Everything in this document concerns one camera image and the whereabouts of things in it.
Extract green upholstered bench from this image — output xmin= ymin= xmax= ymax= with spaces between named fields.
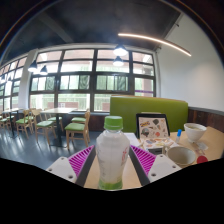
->
xmin=109 ymin=95 xmax=190 ymax=135

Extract wooden dining table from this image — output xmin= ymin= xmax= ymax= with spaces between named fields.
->
xmin=41 ymin=107 xmax=78 ymax=148

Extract small blue-capped bottle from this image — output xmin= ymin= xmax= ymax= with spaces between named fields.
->
xmin=175 ymin=128 xmax=184 ymax=145

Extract large dark-framed window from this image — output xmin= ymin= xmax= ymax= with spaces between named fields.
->
xmin=0 ymin=48 xmax=158 ymax=113

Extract beige ceramic cup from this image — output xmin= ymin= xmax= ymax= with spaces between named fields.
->
xmin=165 ymin=145 xmax=197 ymax=168

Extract white paper sheet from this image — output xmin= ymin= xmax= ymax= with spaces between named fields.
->
xmin=124 ymin=132 xmax=142 ymax=148

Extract dark pendant ceiling lamps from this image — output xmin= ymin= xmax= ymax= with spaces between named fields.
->
xmin=0 ymin=43 xmax=130 ymax=84

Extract sticker-covered laptop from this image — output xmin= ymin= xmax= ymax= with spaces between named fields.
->
xmin=135 ymin=113 xmax=175 ymax=152

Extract long curved ceiling light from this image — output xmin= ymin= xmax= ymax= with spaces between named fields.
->
xmin=117 ymin=32 xmax=193 ymax=58

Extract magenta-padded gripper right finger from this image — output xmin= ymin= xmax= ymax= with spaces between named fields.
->
xmin=128 ymin=144 xmax=183 ymax=187

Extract green-seated wooden chairs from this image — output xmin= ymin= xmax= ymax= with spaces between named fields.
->
xmin=0 ymin=108 xmax=92 ymax=148

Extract green-capped clear drink bottle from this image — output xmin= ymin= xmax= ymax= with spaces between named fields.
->
xmin=95 ymin=115 xmax=131 ymax=191

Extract white ceramic bowl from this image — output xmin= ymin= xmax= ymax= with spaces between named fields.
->
xmin=183 ymin=122 xmax=208 ymax=144

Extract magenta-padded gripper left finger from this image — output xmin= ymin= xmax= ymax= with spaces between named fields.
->
xmin=45 ymin=144 xmax=98 ymax=188

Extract small dark box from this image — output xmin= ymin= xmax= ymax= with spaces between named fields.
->
xmin=148 ymin=146 xmax=165 ymax=156

